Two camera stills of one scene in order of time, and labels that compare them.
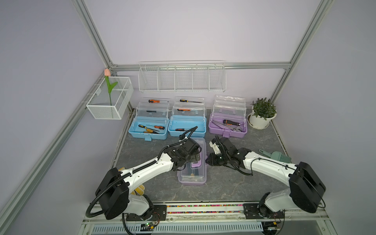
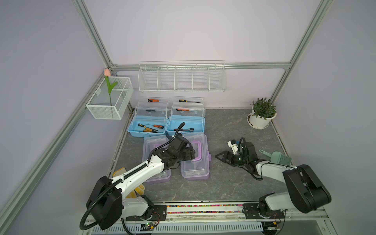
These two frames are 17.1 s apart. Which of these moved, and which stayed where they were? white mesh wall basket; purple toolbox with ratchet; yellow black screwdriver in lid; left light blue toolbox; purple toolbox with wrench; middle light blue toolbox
Moved: purple toolbox with ratchet; purple toolbox with wrench
Stayed: left light blue toolbox; white mesh wall basket; yellow black screwdriver in lid; middle light blue toolbox
